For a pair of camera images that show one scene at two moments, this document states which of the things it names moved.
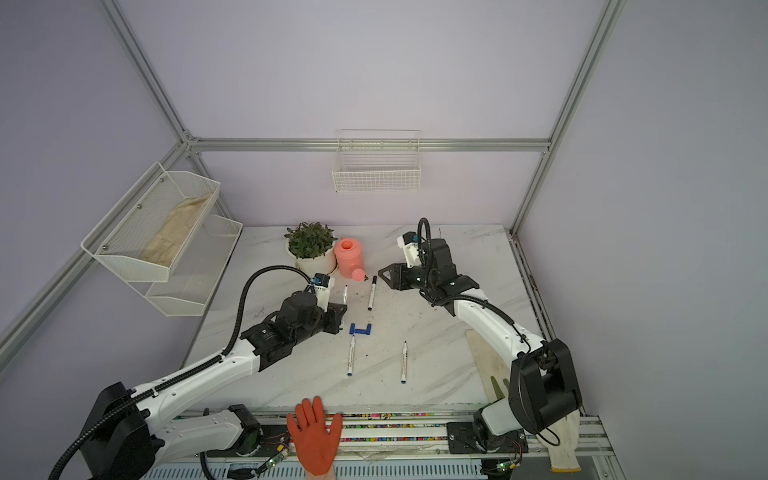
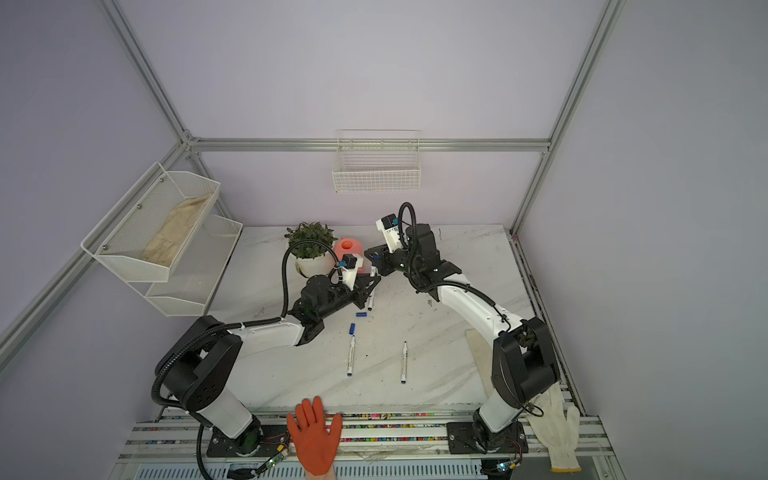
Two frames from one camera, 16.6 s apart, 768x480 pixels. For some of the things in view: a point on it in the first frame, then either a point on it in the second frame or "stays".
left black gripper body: x=330 y=320 -> x=357 y=294
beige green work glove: x=492 y=365 stays
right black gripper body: x=417 y=277 -> x=400 y=262
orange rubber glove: x=315 y=445 stays
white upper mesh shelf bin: x=147 y=230 stays
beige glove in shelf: x=165 y=244 stays
